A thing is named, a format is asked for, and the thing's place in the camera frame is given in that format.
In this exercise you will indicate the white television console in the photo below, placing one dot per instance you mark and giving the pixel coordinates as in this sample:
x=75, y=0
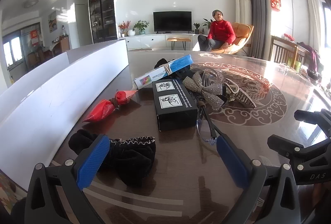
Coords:
x=150, y=42

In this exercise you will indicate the grey curtain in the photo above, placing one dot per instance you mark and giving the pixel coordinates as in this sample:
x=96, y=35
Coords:
x=256, y=7

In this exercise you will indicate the round ceiling lamp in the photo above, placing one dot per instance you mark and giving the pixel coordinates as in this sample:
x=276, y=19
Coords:
x=31, y=3

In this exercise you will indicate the white curtain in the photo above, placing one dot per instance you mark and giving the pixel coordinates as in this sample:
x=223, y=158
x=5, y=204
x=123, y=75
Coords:
x=314, y=12

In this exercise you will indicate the wooden bench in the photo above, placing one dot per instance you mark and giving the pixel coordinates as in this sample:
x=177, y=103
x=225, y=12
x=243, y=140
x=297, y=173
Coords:
x=178, y=39

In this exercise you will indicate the dark red garment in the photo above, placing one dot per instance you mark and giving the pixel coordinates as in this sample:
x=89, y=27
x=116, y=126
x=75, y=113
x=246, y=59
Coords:
x=313, y=56

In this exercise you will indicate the leafy potted plant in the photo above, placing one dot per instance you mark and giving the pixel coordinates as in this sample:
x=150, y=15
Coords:
x=206, y=23

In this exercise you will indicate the white round vase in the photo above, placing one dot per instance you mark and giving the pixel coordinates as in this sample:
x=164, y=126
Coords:
x=131, y=32

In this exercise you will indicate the small potted plant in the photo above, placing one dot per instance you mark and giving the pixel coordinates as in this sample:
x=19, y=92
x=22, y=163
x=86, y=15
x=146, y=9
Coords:
x=196, y=26

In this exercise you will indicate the striped rhinestone hair clip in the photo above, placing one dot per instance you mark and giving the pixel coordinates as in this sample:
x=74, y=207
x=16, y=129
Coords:
x=243, y=96

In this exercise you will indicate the blue and white box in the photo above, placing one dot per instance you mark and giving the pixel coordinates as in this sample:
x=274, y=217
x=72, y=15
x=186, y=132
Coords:
x=178, y=62

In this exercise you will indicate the orange armchair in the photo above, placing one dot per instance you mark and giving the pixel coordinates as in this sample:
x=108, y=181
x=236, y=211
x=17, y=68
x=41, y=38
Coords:
x=243, y=32

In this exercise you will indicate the red flower bouquet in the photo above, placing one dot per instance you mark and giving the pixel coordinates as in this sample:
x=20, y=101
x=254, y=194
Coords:
x=124, y=25

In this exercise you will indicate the framed wall painting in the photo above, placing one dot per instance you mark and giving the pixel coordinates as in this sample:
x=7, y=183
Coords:
x=52, y=21

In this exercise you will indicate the wooden chair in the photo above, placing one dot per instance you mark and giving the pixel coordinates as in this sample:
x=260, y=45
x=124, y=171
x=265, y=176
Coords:
x=281, y=51

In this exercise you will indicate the red door poster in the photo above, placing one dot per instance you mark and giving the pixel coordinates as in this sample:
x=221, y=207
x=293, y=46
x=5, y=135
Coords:
x=34, y=37

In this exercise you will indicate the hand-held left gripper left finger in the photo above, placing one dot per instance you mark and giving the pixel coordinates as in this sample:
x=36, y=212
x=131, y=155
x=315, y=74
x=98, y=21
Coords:
x=93, y=159

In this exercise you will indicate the rhinestone bow hair clip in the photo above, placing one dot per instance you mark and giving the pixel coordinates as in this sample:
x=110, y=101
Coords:
x=206, y=89

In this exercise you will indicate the black television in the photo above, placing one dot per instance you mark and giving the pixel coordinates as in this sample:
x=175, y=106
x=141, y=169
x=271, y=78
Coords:
x=172, y=21

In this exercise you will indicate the red tied packet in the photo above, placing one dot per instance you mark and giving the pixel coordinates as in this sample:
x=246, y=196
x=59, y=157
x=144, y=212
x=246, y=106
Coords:
x=103, y=109

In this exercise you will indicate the dark glass display cabinet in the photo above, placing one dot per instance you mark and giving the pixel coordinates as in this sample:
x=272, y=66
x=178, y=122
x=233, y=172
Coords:
x=102, y=7

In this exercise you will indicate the long white board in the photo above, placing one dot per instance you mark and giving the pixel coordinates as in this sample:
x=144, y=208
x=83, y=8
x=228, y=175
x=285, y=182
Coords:
x=64, y=84

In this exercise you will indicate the covered standing air conditioner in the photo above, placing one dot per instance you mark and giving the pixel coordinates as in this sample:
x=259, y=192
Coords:
x=243, y=4

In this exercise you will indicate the brown patterned desktop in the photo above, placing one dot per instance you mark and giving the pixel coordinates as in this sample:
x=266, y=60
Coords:
x=181, y=162

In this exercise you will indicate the patterned cloth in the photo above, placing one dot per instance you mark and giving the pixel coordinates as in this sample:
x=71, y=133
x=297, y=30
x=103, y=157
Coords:
x=7, y=193

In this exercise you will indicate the red wall hanging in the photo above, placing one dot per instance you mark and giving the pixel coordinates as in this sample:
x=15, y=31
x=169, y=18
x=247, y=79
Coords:
x=275, y=1

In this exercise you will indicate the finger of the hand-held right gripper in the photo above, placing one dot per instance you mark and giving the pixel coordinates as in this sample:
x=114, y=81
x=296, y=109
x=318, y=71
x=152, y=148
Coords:
x=284, y=145
x=310, y=116

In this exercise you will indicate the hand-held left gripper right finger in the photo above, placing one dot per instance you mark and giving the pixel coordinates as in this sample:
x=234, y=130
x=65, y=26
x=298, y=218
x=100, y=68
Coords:
x=230, y=158

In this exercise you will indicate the wooden sideboard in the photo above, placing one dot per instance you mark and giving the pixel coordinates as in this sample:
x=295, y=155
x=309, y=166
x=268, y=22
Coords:
x=64, y=44

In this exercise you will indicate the green potted plant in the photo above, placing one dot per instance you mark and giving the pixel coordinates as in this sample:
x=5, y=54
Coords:
x=141, y=25

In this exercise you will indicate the black box white labels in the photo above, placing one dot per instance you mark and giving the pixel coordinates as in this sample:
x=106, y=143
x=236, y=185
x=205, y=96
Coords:
x=175, y=115

